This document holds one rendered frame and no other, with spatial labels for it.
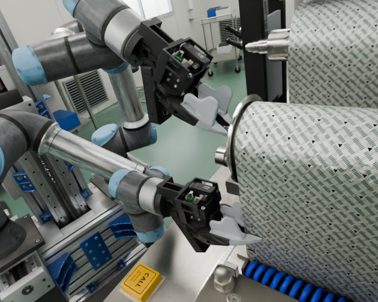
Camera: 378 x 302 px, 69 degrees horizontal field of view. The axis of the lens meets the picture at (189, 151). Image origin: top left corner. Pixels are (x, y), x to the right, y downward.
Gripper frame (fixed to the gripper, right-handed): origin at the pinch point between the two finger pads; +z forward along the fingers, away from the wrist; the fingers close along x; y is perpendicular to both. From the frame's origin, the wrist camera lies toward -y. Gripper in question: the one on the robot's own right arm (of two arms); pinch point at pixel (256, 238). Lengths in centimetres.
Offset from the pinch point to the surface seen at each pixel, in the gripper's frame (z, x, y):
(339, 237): 12.5, -0.2, 6.6
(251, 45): -12.1, 29.9, 25.0
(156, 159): -176, 132, -109
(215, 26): -343, 556, -54
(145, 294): -22.5, -12.0, -17.2
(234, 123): -2.4, 1.5, 21.4
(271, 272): 3.2, -2.0, -4.9
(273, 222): 3.4, -0.2, 5.5
